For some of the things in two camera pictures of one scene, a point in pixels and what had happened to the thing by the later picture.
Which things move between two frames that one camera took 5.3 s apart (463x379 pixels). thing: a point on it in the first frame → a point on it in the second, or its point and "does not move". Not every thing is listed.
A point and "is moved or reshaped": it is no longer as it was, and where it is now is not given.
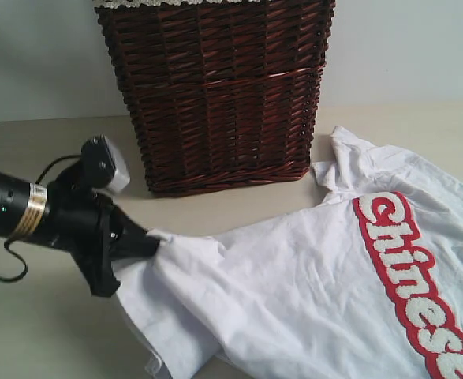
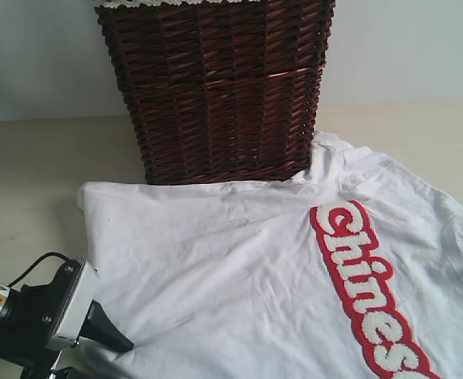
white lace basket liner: x=159 y=3 does not move
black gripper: x=102 y=166 → x=68 y=329
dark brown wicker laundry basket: x=221 y=95 does not move
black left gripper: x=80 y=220 → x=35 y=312
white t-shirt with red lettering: x=382 y=279 is moved or reshaped
